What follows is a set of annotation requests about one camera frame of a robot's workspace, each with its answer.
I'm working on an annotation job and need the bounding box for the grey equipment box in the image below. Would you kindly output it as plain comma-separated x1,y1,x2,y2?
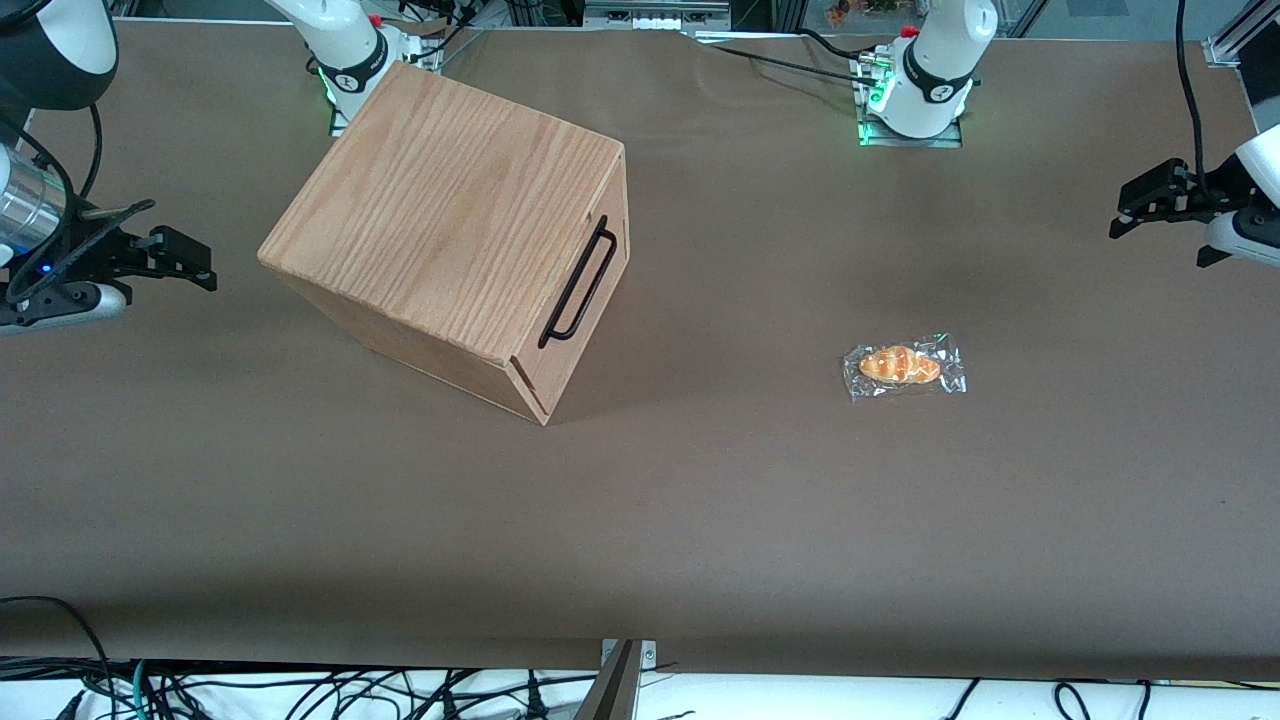
585,0,733,33

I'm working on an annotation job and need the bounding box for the metal table edge bracket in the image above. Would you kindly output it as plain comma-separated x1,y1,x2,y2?
575,638,658,720

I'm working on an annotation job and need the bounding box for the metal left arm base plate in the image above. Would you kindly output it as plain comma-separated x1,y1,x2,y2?
855,50,966,149

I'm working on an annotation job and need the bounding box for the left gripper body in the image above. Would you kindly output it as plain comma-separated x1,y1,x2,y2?
1190,128,1280,214

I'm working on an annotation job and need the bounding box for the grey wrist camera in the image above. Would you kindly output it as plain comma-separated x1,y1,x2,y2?
1197,208,1280,269
0,283,129,335

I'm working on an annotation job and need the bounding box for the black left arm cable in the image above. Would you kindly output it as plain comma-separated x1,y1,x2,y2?
1174,0,1217,201

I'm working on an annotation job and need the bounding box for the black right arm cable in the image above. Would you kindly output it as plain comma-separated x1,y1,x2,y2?
0,100,106,301

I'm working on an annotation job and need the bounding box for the black metal drawer handle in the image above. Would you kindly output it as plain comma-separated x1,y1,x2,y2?
538,215,618,350

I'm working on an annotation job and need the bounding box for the black looped floor cable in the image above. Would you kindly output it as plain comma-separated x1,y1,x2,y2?
0,596,116,696

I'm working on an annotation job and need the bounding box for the aluminium frame profile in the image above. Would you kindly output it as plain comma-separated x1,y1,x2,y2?
1205,0,1280,69

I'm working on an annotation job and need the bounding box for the wooden drawer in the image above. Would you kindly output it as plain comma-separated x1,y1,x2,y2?
510,150,631,419

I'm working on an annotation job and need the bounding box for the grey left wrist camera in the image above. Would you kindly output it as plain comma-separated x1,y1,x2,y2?
1197,208,1280,269

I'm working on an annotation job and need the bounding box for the plastic-wrapped bread roll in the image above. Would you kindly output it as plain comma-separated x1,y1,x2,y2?
842,332,969,403

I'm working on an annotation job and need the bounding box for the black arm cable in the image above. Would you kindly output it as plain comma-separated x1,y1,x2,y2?
1174,0,1217,201
0,100,106,301

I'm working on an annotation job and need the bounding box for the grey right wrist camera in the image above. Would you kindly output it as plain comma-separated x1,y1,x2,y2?
0,283,129,335

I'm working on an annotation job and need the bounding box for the wooden oak drawer cabinet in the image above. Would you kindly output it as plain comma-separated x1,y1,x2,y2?
257,60,631,428

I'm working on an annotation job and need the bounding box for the short black table cable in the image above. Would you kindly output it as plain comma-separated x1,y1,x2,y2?
797,28,876,63

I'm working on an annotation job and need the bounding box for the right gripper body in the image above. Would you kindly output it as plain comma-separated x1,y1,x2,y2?
8,215,156,303

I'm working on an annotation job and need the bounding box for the long black table cable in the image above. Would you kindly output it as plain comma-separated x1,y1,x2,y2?
700,42,873,85

